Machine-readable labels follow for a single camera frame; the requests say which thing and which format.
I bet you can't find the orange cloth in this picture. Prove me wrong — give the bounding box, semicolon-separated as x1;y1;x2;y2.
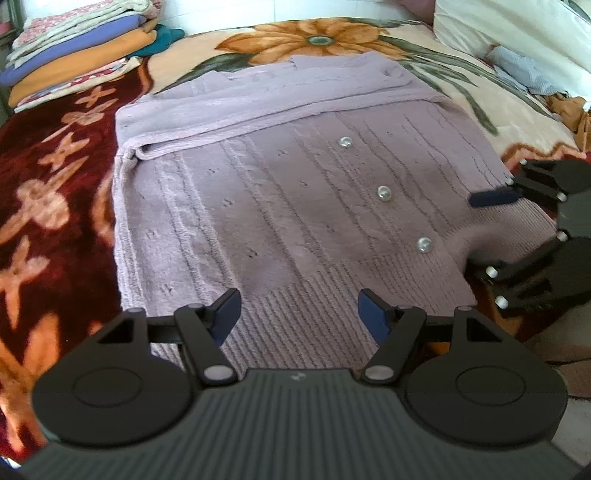
547;91;591;151

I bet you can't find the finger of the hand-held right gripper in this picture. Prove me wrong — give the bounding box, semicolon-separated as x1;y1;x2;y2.
468;158;591;232
475;231;591;320

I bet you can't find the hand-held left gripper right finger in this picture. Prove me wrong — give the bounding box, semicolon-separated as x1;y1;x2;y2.
358;288;505;384

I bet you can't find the white pillow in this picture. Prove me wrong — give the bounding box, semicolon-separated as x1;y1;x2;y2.
433;0;591;95

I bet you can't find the lilac knitted cardigan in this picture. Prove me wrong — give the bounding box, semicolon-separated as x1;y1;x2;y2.
113;52;559;363

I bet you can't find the blue striped cloth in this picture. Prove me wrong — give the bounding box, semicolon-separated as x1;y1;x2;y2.
487;45;561;97

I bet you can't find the floral plush blanket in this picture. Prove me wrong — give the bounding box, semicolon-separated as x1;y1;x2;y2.
0;17;591;462

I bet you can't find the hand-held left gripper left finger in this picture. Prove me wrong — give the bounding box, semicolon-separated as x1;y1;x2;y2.
96;288;242;387

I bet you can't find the stack of folded clothes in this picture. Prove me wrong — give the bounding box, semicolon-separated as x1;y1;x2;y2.
0;0;185;114

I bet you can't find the pink pillow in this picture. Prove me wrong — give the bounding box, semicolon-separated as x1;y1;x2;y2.
397;0;438;16

